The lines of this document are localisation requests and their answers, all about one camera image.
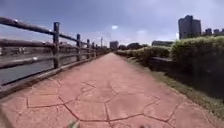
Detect small distant building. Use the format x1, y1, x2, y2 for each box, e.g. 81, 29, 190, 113
109, 40, 120, 51

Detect distant trees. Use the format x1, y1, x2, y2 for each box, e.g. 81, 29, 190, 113
118, 42, 150, 51

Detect red stamped stone path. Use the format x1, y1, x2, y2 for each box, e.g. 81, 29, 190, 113
0, 52, 224, 128

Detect long low building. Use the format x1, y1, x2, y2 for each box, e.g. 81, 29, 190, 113
151, 40, 174, 47

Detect long green hedge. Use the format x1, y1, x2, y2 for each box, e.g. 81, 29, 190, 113
114, 35, 224, 98

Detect tall dark building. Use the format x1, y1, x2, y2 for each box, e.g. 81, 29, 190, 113
177, 14, 202, 40

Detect grey water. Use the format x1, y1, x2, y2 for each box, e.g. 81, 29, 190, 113
0, 53, 84, 86

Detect green grass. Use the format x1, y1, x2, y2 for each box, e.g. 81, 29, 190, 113
126, 56, 224, 121

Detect group of distant buildings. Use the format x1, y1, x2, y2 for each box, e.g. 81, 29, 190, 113
201, 27, 224, 37

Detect low dark wall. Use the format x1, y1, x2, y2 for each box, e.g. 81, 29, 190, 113
148, 56, 178, 73

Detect wooden post and rail fence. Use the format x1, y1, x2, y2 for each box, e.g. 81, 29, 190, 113
0, 16, 109, 98

